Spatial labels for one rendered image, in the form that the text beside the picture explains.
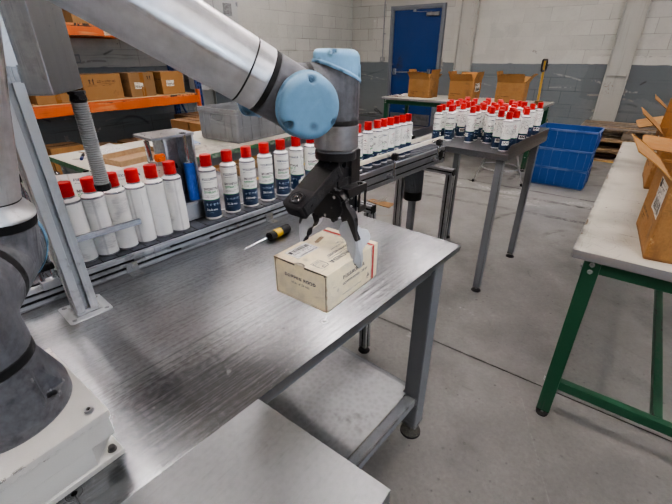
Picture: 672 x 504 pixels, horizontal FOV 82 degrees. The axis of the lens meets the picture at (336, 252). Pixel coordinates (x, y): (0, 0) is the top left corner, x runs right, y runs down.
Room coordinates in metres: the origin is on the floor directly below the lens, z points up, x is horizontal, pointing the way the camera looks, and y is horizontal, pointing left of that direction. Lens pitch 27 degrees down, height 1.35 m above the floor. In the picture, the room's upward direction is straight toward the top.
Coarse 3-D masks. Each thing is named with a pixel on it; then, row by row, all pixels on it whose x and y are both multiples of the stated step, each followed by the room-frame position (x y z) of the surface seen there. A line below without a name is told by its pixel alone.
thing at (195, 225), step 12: (264, 204) 1.29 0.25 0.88; (204, 216) 1.18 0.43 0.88; (228, 216) 1.18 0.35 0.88; (192, 228) 1.08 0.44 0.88; (156, 240) 1.00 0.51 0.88; (120, 252) 0.92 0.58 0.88; (132, 252) 0.92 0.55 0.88; (96, 264) 0.86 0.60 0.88; (36, 276) 0.80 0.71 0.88; (48, 276) 0.80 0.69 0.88
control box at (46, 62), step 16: (16, 0) 0.75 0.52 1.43; (32, 0) 0.78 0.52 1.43; (16, 16) 0.75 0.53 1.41; (32, 16) 0.76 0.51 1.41; (48, 16) 0.83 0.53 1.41; (16, 32) 0.74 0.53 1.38; (32, 32) 0.75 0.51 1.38; (48, 32) 0.81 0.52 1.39; (64, 32) 0.89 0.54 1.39; (16, 48) 0.74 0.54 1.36; (32, 48) 0.75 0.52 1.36; (48, 48) 0.79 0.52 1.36; (64, 48) 0.87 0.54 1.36; (32, 64) 0.75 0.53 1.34; (48, 64) 0.77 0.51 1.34; (64, 64) 0.84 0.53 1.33; (32, 80) 0.74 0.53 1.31; (48, 80) 0.75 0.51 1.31; (64, 80) 0.82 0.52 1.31; (80, 80) 0.91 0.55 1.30
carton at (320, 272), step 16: (320, 240) 0.69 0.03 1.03; (336, 240) 0.69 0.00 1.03; (288, 256) 0.62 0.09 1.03; (304, 256) 0.62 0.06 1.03; (320, 256) 0.62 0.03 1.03; (336, 256) 0.62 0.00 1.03; (368, 256) 0.65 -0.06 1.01; (288, 272) 0.60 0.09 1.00; (304, 272) 0.58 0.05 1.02; (320, 272) 0.56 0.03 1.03; (336, 272) 0.57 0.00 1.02; (352, 272) 0.61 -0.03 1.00; (368, 272) 0.66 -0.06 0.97; (288, 288) 0.61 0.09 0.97; (304, 288) 0.58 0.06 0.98; (320, 288) 0.56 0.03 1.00; (336, 288) 0.57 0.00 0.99; (352, 288) 0.61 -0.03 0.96; (320, 304) 0.56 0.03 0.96; (336, 304) 0.57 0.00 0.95
